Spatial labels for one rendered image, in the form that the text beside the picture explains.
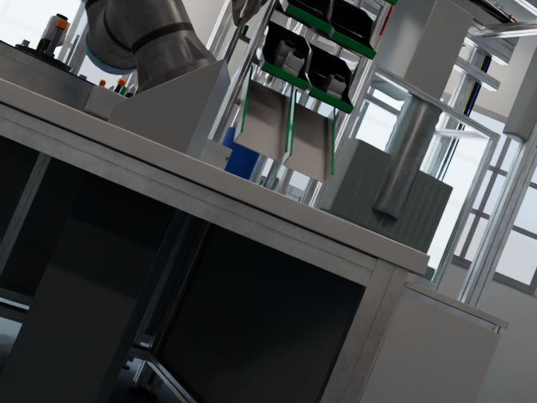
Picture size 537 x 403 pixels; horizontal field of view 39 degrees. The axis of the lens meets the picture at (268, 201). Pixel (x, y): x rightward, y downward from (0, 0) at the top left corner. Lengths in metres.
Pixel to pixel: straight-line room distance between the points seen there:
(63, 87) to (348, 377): 0.94
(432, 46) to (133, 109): 2.03
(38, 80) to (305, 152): 0.75
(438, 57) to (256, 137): 1.33
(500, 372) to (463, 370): 2.06
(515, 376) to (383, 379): 2.39
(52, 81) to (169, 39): 0.45
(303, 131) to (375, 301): 1.12
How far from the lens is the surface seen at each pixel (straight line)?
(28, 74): 1.71
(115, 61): 1.49
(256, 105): 2.08
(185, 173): 1.04
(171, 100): 1.26
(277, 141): 2.02
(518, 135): 3.29
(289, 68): 2.00
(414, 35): 3.15
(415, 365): 3.09
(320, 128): 2.19
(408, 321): 3.02
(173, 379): 2.98
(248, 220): 1.06
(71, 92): 1.72
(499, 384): 5.31
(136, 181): 1.07
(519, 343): 5.31
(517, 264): 5.25
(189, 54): 1.33
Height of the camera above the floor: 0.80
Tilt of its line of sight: 3 degrees up
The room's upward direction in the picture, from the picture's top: 22 degrees clockwise
